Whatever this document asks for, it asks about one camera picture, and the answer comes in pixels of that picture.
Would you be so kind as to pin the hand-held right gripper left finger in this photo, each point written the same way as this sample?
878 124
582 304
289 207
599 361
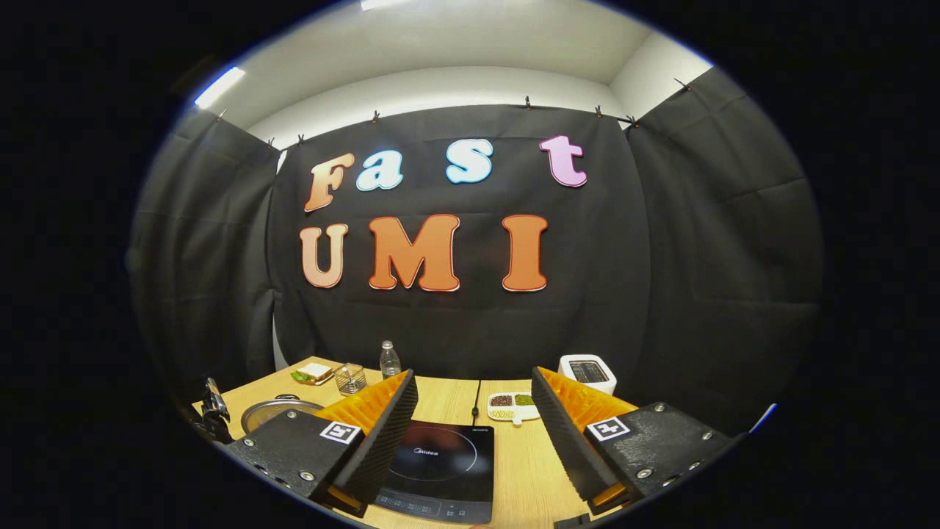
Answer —
385 448

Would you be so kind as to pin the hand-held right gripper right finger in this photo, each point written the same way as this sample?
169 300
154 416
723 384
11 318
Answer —
569 448

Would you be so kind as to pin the stainless steel pot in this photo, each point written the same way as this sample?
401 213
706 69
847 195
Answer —
268 411

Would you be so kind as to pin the black induction cooktop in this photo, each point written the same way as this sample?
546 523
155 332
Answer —
448 470

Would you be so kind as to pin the white divided bean dish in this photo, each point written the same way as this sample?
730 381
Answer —
514 408

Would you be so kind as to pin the white toaster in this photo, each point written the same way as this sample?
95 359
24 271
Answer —
587 375

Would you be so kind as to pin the clear plastic water bottle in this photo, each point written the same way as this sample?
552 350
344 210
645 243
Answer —
390 361

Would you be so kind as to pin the sandwich with lettuce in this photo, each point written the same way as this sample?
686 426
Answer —
312 371

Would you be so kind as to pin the black backdrop cloth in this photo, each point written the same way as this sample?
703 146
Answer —
470 323

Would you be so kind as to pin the small ceiling light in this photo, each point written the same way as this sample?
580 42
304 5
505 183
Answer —
219 87

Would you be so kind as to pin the large ceiling light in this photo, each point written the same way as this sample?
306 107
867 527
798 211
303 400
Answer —
382 4

